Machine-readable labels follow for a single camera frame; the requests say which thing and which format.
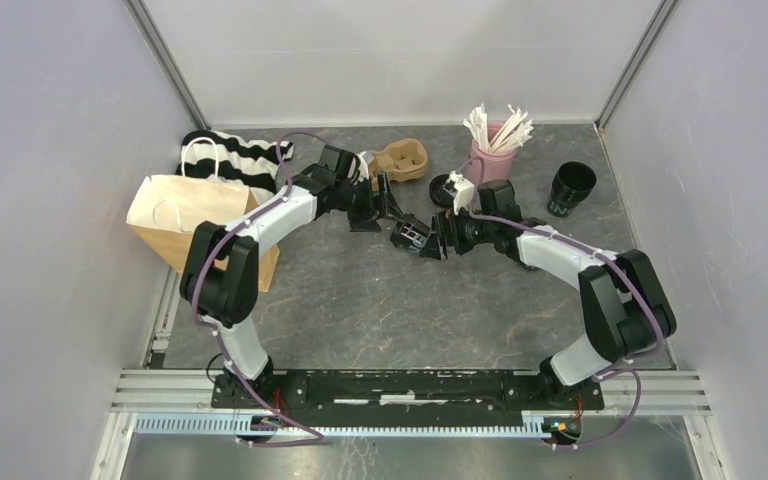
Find pink stirrer holder cup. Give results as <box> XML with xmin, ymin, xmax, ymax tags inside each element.
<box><xmin>463</xmin><ymin>140</ymin><xmax>517</xmax><ymax>185</ymax></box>

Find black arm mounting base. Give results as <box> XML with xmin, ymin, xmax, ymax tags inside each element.
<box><xmin>211</xmin><ymin>369</ymin><xmax>605</xmax><ymax>430</ymax></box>

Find brown paper bag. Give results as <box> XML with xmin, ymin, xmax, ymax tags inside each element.
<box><xmin>126</xmin><ymin>175</ymin><xmax>261</xmax><ymax>273</ymax></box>

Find black white striped cloth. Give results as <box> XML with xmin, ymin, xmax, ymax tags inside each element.
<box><xmin>175</xmin><ymin>130</ymin><xmax>295</xmax><ymax>204</ymax></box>

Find slotted aluminium cable rail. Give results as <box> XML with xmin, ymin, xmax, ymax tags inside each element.
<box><xmin>134</xmin><ymin>413</ymin><xmax>550</xmax><ymax>440</ymax></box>

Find brown cardboard cup carrier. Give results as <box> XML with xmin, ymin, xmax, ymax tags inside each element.
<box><xmin>369</xmin><ymin>138</ymin><xmax>429</xmax><ymax>192</ymax></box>

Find white wrapped stirrer sticks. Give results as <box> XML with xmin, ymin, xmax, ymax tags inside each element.
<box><xmin>462</xmin><ymin>104</ymin><xmax>534</xmax><ymax>155</ymax></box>

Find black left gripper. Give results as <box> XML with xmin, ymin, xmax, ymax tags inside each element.
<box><xmin>335</xmin><ymin>172</ymin><xmax>407</xmax><ymax>234</ymax></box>

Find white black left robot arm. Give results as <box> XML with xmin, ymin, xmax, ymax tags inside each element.
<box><xmin>180</xmin><ymin>145</ymin><xmax>407</xmax><ymax>408</ymax></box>

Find black plastic cup lid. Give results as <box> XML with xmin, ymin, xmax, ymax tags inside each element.
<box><xmin>428</xmin><ymin>174</ymin><xmax>457</xmax><ymax>209</ymax></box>

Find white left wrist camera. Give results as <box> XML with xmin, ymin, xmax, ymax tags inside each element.
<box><xmin>357</xmin><ymin>151</ymin><xmax>375</xmax><ymax>181</ymax></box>

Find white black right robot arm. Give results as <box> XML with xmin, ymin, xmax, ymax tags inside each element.
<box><xmin>421</xmin><ymin>173</ymin><xmax>677</xmax><ymax>408</ymax></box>

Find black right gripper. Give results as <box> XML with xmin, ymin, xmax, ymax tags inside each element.
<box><xmin>419</xmin><ymin>200</ymin><xmax>497</xmax><ymax>261</ymax></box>

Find black paper coffee cup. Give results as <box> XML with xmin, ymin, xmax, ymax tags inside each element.
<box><xmin>389</xmin><ymin>221</ymin><xmax>432</xmax><ymax>256</ymax></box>

